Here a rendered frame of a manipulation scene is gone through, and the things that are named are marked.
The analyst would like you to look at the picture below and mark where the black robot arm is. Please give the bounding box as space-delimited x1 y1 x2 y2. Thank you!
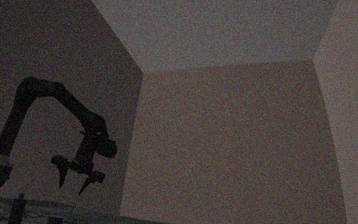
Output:
0 77 117 187

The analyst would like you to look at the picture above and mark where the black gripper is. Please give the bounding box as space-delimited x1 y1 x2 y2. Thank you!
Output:
51 147 105 194

